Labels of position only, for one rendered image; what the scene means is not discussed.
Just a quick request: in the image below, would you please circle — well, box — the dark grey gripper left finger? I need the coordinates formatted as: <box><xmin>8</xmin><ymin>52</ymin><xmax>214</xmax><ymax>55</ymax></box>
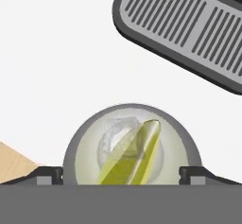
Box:
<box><xmin>1</xmin><ymin>165</ymin><xmax>64</xmax><ymax>186</ymax></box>

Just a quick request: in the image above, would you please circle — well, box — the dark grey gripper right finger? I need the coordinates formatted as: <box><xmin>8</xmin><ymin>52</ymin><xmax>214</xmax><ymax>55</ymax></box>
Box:
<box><xmin>179</xmin><ymin>165</ymin><xmax>242</xmax><ymax>186</ymax></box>

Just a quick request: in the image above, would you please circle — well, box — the clear ice cube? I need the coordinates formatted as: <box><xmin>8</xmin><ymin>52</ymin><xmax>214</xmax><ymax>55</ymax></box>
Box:
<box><xmin>96</xmin><ymin>116</ymin><xmax>143</xmax><ymax>169</ymax></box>

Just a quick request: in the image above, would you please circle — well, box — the light wooden board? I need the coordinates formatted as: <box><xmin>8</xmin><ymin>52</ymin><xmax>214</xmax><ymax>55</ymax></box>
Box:
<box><xmin>0</xmin><ymin>141</ymin><xmax>48</xmax><ymax>185</ymax></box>

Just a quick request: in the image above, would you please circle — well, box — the grey slotted appliance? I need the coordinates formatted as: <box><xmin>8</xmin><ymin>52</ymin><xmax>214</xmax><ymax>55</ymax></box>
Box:
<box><xmin>112</xmin><ymin>0</ymin><xmax>242</xmax><ymax>95</ymax></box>

